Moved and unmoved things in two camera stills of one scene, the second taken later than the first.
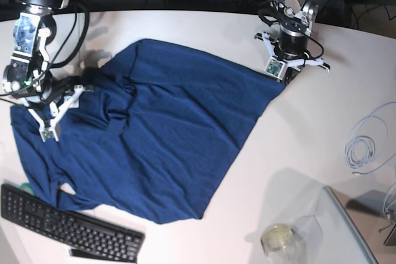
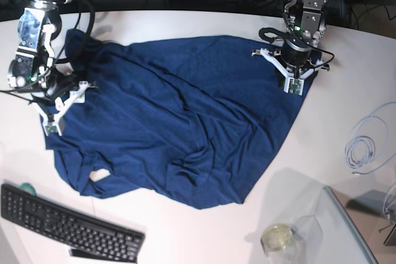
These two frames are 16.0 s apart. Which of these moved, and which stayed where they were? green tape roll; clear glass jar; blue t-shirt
Moved: blue t-shirt
Stayed: clear glass jar; green tape roll
